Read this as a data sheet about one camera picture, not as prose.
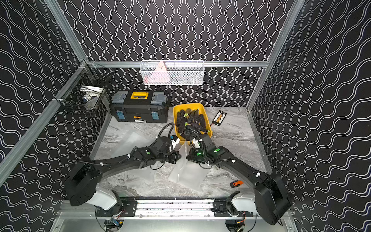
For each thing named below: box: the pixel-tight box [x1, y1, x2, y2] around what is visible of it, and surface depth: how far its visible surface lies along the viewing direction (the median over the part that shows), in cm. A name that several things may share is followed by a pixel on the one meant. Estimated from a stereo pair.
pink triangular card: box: [149, 60, 171, 84], surface depth 92 cm
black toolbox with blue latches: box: [109, 90, 171, 124], surface depth 103 cm
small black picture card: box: [212, 110, 228, 127], surface depth 115 cm
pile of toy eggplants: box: [176, 108, 211, 134], surface depth 111 cm
